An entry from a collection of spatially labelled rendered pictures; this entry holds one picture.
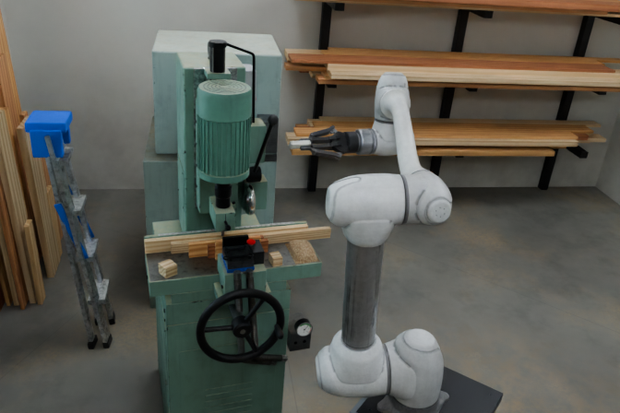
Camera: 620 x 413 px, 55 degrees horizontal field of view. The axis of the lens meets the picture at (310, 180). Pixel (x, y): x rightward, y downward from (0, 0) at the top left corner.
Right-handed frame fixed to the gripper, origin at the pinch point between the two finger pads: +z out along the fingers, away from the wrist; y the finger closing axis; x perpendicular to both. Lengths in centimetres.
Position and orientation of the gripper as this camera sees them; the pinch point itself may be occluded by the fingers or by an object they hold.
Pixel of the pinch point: (299, 144)
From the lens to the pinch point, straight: 198.3
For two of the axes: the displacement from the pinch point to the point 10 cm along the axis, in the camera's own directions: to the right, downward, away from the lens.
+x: 2.5, -4.4, -8.6
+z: -9.5, 0.6, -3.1
